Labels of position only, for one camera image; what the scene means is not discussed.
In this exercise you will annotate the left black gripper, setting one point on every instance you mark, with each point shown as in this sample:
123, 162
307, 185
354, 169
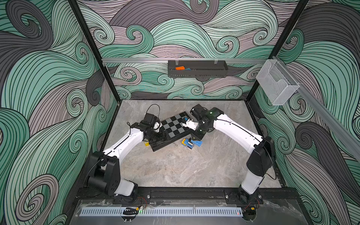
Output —
162, 138

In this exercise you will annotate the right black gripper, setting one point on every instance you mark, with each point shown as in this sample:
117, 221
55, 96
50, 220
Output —
198, 135

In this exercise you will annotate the light blue long brick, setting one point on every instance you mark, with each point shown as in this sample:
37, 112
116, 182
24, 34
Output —
197, 143
187, 143

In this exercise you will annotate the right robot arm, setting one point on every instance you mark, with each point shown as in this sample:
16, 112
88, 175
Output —
261, 149

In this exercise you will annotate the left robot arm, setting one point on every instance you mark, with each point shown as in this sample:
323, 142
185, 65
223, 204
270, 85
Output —
104, 169

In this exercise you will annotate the black grey chessboard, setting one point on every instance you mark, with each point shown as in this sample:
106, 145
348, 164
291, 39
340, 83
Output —
174, 131

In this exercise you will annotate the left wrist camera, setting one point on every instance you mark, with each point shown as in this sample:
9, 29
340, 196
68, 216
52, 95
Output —
152, 121

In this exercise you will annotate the black wall tray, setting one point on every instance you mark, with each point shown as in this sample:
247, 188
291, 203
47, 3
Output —
198, 69

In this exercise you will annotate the clear plastic wall bin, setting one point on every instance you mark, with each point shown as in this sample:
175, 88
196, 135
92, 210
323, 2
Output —
277, 82

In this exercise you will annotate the aluminium rail back wall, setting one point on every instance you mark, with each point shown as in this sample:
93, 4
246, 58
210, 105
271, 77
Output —
165, 60

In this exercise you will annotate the aluminium rail wall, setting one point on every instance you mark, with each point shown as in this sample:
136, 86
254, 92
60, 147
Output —
345, 137
165, 60

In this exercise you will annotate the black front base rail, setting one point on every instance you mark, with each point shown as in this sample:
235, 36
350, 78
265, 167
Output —
229, 195

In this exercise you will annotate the white slotted cable duct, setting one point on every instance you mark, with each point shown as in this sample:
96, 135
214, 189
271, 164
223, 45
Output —
193, 211

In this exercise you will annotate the aluminium rail right wall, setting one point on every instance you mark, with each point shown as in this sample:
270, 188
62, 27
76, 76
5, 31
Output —
345, 137

